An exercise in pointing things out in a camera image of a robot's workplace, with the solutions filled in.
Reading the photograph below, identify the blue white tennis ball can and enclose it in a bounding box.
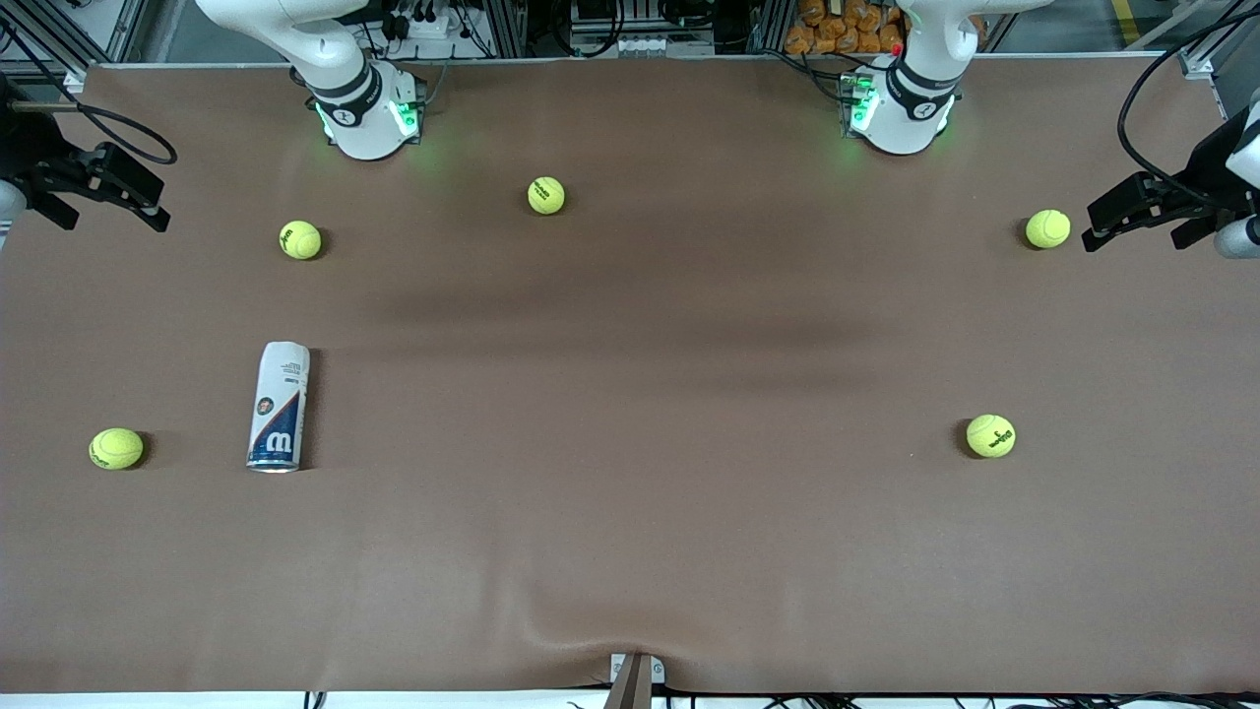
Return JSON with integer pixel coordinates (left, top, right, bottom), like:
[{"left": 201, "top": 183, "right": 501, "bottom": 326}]
[{"left": 246, "top": 341, "right": 311, "bottom": 474}]

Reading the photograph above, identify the pile of orange packets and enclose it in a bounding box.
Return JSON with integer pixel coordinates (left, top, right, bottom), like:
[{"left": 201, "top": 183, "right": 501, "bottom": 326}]
[{"left": 785, "top": 0, "right": 904, "bottom": 56}]

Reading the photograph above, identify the white power strip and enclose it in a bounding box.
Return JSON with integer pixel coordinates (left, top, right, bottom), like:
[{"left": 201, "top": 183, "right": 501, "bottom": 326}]
[{"left": 389, "top": 8, "right": 475, "bottom": 42}]

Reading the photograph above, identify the brown table mat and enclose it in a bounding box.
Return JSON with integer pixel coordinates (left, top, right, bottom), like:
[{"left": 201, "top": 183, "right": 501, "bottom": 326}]
[{"left": 0, "top": 54, "right": 1260, "bottom": 695}]

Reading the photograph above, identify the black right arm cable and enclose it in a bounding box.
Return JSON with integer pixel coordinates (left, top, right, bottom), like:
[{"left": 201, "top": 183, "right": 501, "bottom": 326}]
[{"left": 0, "top": 18, "right": 179, "bottom": 166}]

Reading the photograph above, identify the aluminium extrusion frame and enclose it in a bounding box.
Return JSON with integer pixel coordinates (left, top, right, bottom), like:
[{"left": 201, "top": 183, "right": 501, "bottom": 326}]
[{"left": 0, "top": 0, "right": 1260, "bottom": 95}]

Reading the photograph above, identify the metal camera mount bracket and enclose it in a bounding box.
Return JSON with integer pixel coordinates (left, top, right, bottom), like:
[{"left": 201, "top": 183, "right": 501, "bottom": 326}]
[{"left": 602, "top": 652, "right": 666, "bottom": 709}]

